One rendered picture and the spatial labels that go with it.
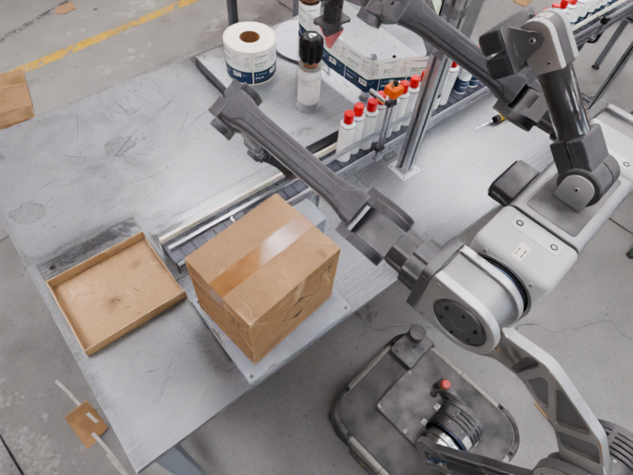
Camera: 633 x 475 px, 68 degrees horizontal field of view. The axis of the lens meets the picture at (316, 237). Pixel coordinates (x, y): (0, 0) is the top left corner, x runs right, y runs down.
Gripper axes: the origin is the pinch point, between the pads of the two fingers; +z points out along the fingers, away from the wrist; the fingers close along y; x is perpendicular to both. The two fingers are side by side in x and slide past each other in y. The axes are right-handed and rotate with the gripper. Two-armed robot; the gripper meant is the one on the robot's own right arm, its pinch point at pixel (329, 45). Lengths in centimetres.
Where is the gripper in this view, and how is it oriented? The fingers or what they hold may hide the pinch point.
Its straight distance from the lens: 161.8
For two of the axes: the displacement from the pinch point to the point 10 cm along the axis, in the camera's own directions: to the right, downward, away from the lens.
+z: -0.8, 5.4, 8.4
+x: 6.5, 6.7, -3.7
